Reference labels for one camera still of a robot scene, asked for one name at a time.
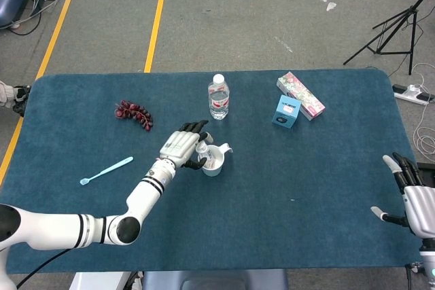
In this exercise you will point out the clear plastic water bottle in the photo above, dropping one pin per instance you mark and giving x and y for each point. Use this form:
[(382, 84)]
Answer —
[(218, 100)]

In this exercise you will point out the blue speaker box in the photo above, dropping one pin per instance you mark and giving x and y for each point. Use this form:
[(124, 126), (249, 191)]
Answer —
[(286, 113)]

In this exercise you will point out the robot base body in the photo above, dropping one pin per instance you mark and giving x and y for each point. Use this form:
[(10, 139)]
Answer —
[(204, 280)]

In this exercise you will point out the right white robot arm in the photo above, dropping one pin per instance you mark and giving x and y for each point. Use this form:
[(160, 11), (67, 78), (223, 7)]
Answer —
[(428, 263)]

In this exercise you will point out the white toothpaste tube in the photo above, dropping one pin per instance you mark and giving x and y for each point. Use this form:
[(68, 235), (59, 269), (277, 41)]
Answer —
[(204, 149)]

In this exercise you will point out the pink floral carton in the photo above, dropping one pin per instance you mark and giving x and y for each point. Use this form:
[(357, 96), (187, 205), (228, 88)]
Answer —
[(306, 96)]

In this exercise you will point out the light blue toothbrush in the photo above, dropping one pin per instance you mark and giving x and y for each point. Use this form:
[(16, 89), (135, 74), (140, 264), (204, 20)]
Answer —
[(105, 171)]

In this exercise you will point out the black tripod stand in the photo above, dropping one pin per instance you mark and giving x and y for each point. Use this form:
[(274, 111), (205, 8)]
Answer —
[(413, 9)]

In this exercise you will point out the short yellow floor tape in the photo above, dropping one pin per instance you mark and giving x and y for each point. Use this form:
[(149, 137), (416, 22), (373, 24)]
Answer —
[(154, 32)]

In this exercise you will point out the white power strip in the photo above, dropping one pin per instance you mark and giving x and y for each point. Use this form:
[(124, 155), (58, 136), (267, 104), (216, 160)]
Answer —
[(408, 94)]

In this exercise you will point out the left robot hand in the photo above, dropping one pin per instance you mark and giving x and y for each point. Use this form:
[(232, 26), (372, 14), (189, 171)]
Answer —
[(178, 144)]

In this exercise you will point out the bunch of red grapes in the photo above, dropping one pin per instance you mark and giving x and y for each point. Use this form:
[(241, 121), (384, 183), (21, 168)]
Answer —
[(134, 113)]

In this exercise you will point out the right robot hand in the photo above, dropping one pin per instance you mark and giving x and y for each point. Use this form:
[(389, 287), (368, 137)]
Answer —
[(423, 208)]

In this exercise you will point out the long yellow floor tape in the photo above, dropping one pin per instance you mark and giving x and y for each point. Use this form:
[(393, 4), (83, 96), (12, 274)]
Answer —
[(56, 32)]

